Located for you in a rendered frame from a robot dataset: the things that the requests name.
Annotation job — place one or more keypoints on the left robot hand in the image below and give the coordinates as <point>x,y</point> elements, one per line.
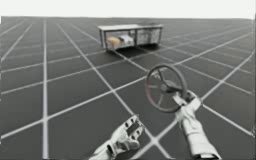
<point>125,136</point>

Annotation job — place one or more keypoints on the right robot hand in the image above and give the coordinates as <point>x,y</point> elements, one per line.
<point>186,106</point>

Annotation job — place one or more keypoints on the dark steering wheel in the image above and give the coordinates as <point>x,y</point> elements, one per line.
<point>165,87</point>

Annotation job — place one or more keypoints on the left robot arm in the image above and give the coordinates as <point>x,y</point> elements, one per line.
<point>100,153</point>

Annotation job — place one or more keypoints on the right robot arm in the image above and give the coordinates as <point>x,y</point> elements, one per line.
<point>199,140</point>

